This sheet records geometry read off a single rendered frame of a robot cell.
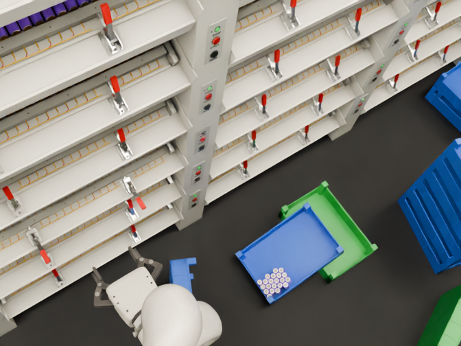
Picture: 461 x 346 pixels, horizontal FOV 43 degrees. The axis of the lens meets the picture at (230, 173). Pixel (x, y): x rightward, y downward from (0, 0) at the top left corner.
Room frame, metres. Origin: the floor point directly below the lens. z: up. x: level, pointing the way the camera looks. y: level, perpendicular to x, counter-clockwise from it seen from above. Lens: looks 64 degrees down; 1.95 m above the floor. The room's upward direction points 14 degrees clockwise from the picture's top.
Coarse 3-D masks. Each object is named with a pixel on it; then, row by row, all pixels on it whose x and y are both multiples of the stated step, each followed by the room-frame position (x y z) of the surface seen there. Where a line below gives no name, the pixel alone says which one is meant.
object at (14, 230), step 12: (156, 156) 0.68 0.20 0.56; (132, 168) 0.63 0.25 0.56; (108, 180) 0.58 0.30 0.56; (84, 192) 0.53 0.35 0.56; (60, 204) 0.48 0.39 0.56; (84, 204) 0.51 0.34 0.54; (36, 216) 0.44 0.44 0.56; (48, 216) 0.45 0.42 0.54; (12, 228) 0.39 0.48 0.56; (24, 228) 0.40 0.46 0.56; (0, 240) 0.36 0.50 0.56
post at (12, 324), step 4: (0, 308) 0.26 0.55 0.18; (0, 312) 0.24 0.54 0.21; (0, 316) 0.24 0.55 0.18; (4, 316) 0.24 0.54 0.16; (0, 320) 0.23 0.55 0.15; (4, 320) 0.24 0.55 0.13; (12, 320) 0.26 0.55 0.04; (0, 324) 0.23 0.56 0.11; (4, 324) 0.23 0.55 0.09; (8, 324) 0.24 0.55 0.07; (12, 324) 0.24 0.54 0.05; (0, 328) 0.22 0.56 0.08; (4, 328) 0.22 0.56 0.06; (8, 328) 0.23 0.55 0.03; (12, 328) 0.24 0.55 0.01; (0, 332) 0.21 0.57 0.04; (4, 332) 0.22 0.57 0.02
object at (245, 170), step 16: (336, 112) 1.22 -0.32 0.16; (304, 128) 1.14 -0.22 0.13; (320, 128) 1.16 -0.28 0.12; (288, 144) 1.06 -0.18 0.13; (304, 144) 1.08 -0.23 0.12; (256, 160) 0.97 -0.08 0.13; (272, 160) 0.99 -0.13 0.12; (224, 176) 0.87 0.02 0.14; (240, 176) 0.89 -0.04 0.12; (208, 192) 0.80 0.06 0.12; (224, 192) 0.82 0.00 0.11
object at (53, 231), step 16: (176, 144) 0.71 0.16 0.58; (160, 160) 0.68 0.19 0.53; (176, 160) 0.70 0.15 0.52; (128, 176) 0.61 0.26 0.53; (144, 176) 0.63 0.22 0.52; (160, 176) 0.64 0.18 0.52; (112, 192) 0.56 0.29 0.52; (80, 208) 0.50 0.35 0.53; (96, 208) 0.51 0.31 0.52; (48, 224) 0.43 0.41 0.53; (64, 224) 0.45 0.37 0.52; (16, 240) 0.37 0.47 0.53; (48, 240) 0.40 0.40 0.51; (0, 256) 0.33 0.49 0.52; (16, 256) 0.34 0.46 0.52
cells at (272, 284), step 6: (276, 270) 0.60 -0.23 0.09; (282, 270) 0.61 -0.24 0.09; (270, 276) 0.58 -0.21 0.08; (276, 276) 0.59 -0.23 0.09; (282, 276) 0.59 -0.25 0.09; (258, 282) 0.56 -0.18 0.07; (264, 282) 0.56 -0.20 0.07; (270, 282) 0.56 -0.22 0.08; (276, 282) 0.57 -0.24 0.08; (282, 282) 0.57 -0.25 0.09; (288, 282) 0.58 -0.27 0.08; (264, 288) 0.54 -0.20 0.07; (270, 288) 0.54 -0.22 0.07; (276, 288) 0.55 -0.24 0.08; (282, 288) 0.56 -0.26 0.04; (270, 294) 0.53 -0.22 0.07
